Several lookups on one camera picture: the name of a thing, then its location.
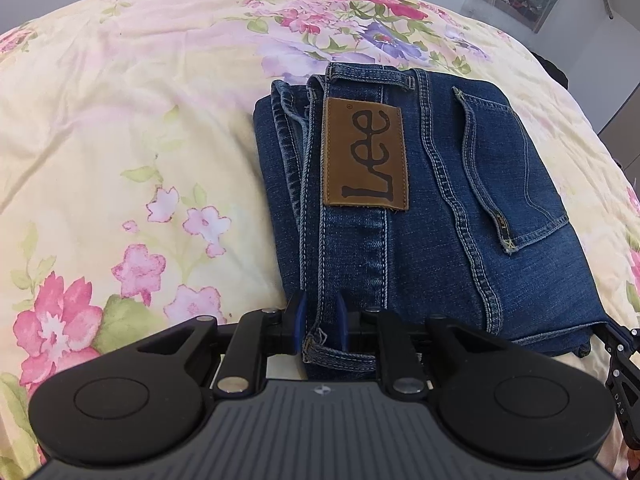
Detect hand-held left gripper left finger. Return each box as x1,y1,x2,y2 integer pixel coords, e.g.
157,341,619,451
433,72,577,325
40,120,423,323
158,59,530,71
134,291,308,395

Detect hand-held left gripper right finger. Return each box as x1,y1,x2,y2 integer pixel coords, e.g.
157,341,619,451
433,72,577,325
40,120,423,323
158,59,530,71
334,291,507,396

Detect blue denim pants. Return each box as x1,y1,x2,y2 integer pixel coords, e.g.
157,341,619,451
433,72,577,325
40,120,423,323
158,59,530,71
252,62,609,382

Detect dark cloth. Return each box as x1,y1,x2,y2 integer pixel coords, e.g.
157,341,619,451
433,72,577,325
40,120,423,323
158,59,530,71
541,57,572,92

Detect floral bedspread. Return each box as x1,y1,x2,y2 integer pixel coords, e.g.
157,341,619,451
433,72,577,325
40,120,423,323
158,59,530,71
0,0,640,480

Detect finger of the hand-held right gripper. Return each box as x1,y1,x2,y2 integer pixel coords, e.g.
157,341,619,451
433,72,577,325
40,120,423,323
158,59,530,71
592,321,640,367

